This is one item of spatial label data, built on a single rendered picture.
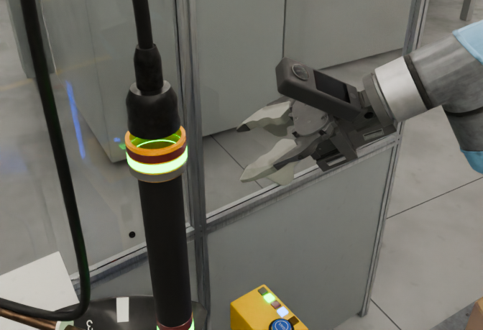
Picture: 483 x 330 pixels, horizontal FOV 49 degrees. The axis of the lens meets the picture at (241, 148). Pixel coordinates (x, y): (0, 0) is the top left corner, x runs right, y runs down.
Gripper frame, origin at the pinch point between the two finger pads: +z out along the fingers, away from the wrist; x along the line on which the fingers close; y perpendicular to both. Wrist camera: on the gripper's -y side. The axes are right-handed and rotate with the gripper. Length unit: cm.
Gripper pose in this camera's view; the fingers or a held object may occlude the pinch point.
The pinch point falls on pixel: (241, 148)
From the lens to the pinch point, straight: 73.4
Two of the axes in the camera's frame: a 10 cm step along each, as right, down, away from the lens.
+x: -0.5, -7.4, 6.7
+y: 5.3, 5.5, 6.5
